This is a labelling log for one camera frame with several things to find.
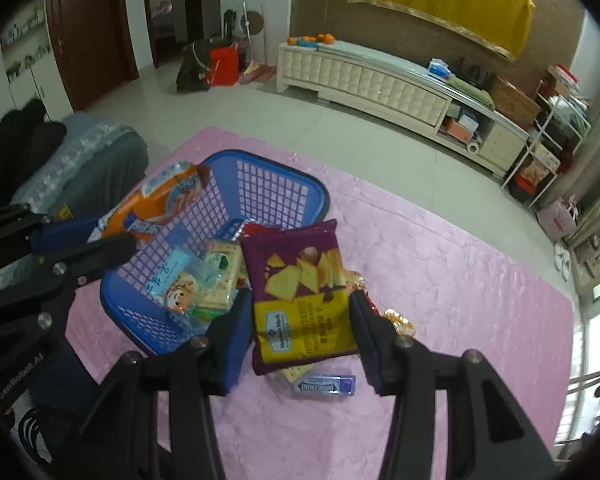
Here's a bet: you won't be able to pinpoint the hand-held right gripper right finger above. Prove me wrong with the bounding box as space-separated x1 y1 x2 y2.
347 290 561 480

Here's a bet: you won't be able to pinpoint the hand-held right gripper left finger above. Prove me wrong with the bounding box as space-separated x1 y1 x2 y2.
77 287 255 480

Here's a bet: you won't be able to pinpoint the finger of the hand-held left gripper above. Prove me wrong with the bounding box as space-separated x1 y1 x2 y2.
27 236 137 311
0 205 104 263

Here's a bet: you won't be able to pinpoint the red snack packet green picture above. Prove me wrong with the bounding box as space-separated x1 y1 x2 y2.
349 271 417 337

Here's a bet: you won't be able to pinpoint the blue plastic basket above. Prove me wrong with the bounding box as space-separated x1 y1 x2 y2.
99 149 331 358

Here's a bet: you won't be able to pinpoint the blue gum pack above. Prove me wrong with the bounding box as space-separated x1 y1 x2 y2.
291 374 357 400

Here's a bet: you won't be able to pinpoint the pale cracker packet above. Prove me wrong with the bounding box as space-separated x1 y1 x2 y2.
279 364 317 386

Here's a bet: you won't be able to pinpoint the long orange snack packet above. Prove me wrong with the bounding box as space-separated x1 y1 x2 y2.
97 160 212 241

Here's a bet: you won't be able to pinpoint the bread packet with blue label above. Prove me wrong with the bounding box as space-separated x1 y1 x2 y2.
145 247 203 301

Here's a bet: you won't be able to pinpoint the light blue cartoon snack packet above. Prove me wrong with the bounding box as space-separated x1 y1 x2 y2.
162 272 206 316

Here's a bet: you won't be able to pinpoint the green label cracker packet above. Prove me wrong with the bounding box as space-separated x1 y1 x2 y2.
195 240 251 318

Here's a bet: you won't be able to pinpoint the purple chips packet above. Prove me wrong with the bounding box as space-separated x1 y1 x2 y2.
240 219 361 376

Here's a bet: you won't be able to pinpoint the blue white snack packet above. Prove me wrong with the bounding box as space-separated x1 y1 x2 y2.
215 219 251 241

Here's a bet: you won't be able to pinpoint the dark blue cloth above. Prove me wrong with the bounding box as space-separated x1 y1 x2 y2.
27 347 106 463

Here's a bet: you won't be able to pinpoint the chair with grey embroidered cover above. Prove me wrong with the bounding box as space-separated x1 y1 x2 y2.
10 110 150 231

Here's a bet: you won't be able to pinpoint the pink tablecloth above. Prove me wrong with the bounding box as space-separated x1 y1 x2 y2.
67 126 581 480

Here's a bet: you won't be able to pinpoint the black garment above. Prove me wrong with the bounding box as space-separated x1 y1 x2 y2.
0 99 68 211

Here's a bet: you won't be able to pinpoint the white display cabinet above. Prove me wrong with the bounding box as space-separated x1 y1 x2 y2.
0 0 76 121

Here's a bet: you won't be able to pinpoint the dark wooden door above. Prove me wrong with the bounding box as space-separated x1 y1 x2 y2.
42 0 141 111

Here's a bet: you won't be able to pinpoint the black bag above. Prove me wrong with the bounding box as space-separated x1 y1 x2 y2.
176 40 213 93

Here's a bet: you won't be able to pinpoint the white slippers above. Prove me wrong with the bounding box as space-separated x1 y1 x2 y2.
552 240 576 281

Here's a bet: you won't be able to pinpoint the pink bag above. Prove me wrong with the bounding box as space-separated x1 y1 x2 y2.
536 195 581 241

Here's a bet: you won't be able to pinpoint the red bag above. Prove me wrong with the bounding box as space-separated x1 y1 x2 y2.
207 45 241 87

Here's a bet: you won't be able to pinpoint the orange box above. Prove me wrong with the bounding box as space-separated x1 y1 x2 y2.
442 122 473 143

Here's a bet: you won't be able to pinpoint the white tv cabinet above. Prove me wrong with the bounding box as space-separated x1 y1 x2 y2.
276 40 533 178

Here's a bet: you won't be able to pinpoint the white mop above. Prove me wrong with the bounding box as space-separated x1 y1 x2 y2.
240 2 256 61

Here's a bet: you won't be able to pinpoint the green folded cloth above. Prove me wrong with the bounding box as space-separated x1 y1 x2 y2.
447 76 496 108

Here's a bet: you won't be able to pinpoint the white metal rack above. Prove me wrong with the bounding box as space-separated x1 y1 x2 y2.
502 87 591 208

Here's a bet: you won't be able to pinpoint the brown cardboard box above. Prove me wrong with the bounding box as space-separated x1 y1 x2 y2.
489 74 542 128

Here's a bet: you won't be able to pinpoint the row of dark bottles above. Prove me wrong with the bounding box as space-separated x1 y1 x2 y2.
455 59 487 86

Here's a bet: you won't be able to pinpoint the white plastic bag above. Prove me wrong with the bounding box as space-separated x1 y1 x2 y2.
555 97 591 133

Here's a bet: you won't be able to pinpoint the black coiled cable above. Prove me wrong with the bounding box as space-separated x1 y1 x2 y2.
16 404 56 468

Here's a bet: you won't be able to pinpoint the dark wooden door frame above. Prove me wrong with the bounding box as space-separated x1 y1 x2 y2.
141 0 221 68

